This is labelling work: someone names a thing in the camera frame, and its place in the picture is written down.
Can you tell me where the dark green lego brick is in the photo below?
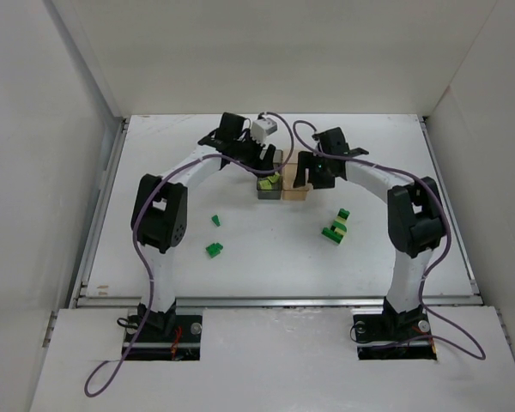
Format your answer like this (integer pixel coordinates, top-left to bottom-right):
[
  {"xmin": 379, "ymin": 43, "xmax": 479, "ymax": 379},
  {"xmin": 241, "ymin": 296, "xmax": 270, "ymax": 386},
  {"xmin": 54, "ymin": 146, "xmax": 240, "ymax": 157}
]
[{"xmin": 205, "ymin": 243, "xmax": 223, "ymax": 258}]

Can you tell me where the aluminium front rail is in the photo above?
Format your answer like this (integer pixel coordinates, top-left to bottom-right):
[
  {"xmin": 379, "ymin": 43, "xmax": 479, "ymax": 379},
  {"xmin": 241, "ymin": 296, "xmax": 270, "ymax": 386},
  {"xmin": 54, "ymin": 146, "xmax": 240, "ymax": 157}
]
[{"xmin": 73, "ymin": 294, "xmax": 483, "ymax": 308}]

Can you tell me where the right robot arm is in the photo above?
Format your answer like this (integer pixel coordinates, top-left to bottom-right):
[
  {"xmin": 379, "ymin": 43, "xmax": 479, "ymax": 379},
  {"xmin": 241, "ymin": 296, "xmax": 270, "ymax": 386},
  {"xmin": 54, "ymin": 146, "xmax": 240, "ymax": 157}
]
[{"xmin": 294, "ymin": 127, "xmax": 448, "ymax": 344}]

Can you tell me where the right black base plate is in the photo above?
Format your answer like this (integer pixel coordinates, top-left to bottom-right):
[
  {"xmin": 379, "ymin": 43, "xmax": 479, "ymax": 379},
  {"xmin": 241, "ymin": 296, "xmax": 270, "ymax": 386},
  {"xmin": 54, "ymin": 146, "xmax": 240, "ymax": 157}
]
[{"xmin": 352, "ymin": 313, "xmax": 437, "ymax": 361}]

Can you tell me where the purple cable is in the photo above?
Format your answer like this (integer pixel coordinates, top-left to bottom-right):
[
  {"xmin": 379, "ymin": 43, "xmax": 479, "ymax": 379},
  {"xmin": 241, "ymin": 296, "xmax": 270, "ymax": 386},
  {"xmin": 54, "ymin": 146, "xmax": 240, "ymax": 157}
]
[
  {"xmin": 83, "ymin": 110, "xmax": 300, "ymax": 397},
  {"xmin": 293, "ymin": 119, "xmax": 487, "ymax": 361}
]

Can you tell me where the orange transparent container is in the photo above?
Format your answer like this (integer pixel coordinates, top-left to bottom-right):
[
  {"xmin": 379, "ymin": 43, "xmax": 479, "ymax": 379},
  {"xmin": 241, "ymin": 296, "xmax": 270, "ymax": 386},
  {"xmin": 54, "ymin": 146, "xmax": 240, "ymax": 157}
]
[{"xmin": 281, "ymin": 149, "xmax": 312, "ymax": 201}]

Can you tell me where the small dark green lego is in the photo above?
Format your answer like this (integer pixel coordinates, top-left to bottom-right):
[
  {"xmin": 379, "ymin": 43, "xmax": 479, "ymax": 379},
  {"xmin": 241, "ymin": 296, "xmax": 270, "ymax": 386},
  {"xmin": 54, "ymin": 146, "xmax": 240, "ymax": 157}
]
[{"xmin": 211, "ymin": 215, "xmax": 221, "ymax": 227}]

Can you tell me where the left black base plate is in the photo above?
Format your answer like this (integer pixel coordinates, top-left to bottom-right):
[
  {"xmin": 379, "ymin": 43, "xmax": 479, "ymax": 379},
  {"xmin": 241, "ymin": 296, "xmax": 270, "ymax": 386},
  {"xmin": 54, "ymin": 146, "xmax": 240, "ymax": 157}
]
[{"xmin": 125, "ymin": 312, "xmax": 203, "ymax": 361}]

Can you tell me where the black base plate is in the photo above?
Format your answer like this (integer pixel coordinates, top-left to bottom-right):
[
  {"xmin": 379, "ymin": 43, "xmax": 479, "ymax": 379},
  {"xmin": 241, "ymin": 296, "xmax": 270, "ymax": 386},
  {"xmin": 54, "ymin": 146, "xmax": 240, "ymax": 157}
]
[
  {"xmin": 352, "ymin": 313, "xmax": 437, "ymax": 361},
  {"xmin": 125, "ymin": 312, "xmax": 203, "ymax": 361}
]

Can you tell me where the light green rounded lego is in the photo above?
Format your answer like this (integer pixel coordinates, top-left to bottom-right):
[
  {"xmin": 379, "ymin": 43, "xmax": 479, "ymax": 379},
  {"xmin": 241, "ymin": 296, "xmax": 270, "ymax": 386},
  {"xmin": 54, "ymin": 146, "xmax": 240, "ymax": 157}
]
[{"xmin": 267, "ymin": 173, "xmax": 281, "ymax": 184}]

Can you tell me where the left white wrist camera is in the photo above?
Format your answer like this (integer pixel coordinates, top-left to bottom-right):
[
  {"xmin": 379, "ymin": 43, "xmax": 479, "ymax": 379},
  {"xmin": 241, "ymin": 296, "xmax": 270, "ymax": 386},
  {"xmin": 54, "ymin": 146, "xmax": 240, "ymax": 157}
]
[{"xmin": 250, "ymin": 117, "xmax": 278, "ymax": 144}]

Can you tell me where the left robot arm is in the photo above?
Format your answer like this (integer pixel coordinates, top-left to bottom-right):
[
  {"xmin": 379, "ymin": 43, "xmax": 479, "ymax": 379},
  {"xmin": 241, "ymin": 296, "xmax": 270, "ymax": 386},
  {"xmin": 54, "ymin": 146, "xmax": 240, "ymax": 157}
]
[{"xmin": 130, "ymin": 112, "xmax": 277, "ymax": 338}]

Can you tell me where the grey transparent container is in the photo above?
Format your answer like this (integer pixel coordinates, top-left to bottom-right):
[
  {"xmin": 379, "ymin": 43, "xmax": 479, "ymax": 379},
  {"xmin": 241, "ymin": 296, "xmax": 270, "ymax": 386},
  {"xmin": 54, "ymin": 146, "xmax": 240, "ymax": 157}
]
[{"xmin": 256, "ymin": 170, "xmax": 282, "ymax": 200}]

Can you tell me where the green lego stack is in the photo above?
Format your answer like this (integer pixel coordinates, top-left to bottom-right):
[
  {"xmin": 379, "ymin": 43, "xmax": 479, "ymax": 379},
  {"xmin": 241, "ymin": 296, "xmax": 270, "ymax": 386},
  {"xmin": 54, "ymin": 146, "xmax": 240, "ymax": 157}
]
[{"xmin": 321, "ymin": 209, "xmax": 350, "ymax": 245}]

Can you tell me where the light green square lego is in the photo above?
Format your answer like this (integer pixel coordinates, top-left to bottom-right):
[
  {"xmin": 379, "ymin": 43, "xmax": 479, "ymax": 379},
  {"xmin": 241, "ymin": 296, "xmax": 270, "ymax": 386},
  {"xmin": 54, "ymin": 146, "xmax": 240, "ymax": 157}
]
[{"xmin": 257, "ymin": 179, "xmax": 274, "ymax": 191}]

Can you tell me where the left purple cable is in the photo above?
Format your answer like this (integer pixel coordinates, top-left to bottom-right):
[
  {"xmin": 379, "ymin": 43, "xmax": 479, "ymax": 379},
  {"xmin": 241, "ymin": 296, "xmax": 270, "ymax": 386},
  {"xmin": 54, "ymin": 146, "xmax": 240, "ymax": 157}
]
[{"xmin": 83, "ymin": 110, "xmax": 300, "ymax": 397}]

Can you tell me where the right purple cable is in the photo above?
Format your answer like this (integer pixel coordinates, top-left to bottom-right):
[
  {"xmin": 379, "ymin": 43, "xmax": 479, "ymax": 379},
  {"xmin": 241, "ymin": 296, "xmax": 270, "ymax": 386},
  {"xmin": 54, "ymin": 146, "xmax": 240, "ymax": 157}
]
[{"xmin": 293, "ymin": 119, "xmax": 487, "ymax": 361}]

